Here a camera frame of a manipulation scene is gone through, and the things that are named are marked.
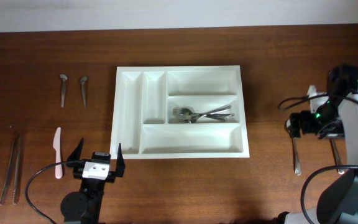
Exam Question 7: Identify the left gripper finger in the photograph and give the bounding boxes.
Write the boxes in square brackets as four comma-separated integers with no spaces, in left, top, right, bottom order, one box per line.
[67,138,84,161]
[115,143,126,177]

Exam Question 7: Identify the steel fork dark handle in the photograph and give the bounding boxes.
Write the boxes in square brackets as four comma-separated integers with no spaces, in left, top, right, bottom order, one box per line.
[172,111,234,119]

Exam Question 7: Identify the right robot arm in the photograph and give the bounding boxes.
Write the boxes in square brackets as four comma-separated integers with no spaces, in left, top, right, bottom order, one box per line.
[275,63,358,223]

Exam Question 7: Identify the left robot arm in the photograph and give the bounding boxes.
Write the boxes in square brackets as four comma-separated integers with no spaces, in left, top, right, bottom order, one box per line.
[60,139,126,224]

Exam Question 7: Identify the pink plastic knife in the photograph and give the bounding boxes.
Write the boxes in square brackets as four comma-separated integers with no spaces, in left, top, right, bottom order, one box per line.
[53,127,63,179]

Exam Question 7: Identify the white plastic cutlery tray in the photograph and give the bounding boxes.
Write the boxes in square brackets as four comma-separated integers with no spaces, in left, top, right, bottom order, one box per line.
[110,65,250,159]

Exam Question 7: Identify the steel tongs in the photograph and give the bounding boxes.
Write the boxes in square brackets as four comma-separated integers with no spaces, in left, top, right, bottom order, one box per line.
[0,134,21,206]

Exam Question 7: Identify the small steel spoon right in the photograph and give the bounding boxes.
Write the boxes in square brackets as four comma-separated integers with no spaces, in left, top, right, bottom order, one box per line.
[80,76,88,108]

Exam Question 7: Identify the small steel spoon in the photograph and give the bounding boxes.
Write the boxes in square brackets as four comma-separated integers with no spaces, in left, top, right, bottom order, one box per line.
[59,74,68,108]
[80,76,88,108]

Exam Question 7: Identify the small steel spoon left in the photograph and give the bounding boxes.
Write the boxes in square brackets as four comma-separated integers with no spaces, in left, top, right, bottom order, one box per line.
[59,74,68,108]

